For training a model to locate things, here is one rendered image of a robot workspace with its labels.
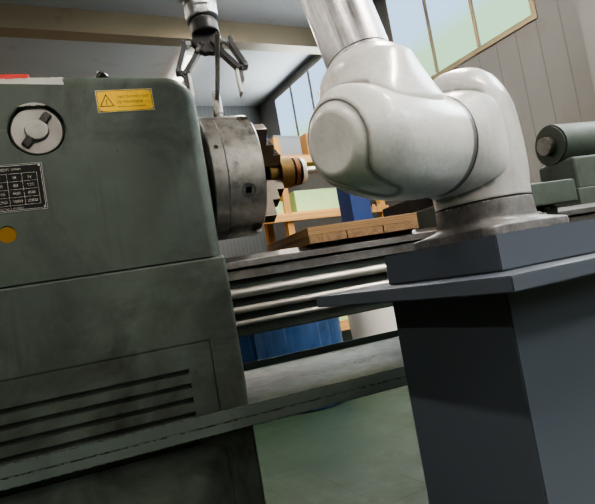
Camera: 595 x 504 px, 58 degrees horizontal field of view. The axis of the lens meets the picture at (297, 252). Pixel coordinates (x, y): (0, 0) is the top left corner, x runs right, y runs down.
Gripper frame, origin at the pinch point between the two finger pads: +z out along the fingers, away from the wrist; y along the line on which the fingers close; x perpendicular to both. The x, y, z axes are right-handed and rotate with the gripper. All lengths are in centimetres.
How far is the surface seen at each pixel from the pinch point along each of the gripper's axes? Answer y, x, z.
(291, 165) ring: 15.8, 1.1, 22.2
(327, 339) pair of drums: 63, 193, 72
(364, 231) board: 28, -9, 45
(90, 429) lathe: -38, -22, 75
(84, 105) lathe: -29.8, -27.5, 13.7
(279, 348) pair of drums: 33, 195, 71
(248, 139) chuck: 3.7, -11.5, 18.5
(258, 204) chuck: 3.6, -7.5, 33.6
